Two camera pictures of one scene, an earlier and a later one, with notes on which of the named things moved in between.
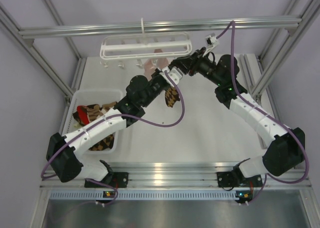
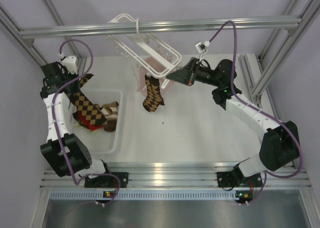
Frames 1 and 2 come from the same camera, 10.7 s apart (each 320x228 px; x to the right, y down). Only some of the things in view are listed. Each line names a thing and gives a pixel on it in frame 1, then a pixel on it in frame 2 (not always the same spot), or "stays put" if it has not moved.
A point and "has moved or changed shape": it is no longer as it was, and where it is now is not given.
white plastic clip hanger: [122, 46] has moved or changed shape
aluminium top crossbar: [156, 28] stays put
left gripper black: [159, 76] to [75, 89]
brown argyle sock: [107, 142] to [92, 112]
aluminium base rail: [186, 174] stays put
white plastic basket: [83, 97] stays put
